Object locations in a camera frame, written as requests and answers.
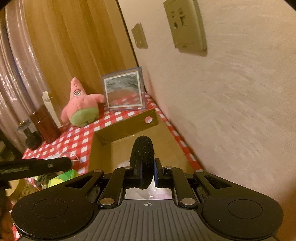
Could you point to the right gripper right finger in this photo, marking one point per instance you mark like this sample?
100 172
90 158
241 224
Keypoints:
175 179

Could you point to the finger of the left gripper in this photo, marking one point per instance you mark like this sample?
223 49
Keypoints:
26 168

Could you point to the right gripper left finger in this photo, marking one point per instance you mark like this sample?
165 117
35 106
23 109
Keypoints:
113 185

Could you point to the white cloth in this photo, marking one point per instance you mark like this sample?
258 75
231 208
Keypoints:
150 193

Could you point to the snack jar with gold lid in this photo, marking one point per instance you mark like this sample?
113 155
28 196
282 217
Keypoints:
19 189

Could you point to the brown cardboard tray box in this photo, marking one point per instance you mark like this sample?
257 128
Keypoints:
127 141

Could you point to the clear plastic bag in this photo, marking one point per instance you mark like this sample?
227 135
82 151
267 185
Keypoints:
55 169

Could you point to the glass jar with black base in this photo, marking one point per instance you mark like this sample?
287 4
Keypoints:
29 135

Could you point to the green tissue box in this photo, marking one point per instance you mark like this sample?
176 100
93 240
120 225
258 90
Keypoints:
63 177

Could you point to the brown cylindrical canister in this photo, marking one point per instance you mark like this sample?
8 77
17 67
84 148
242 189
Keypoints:
45 124

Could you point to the red white checkered tablecloth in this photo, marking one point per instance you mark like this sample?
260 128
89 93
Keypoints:
75 142

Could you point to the pink Patrick star plush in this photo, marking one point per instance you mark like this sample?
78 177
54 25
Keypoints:
82 109

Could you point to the white wooden holder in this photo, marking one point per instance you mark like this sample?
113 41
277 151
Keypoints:
48 102

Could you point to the grey sheer curtain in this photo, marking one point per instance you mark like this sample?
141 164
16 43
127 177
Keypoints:
22 81

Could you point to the clear framed picture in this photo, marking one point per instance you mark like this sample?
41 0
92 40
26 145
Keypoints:
124 90

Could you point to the brown curtain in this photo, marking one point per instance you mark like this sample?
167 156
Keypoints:
83 39

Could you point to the double wall switch plate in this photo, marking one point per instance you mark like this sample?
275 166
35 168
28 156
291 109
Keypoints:
139 36

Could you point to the wall socket plate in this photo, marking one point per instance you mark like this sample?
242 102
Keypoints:
186 25

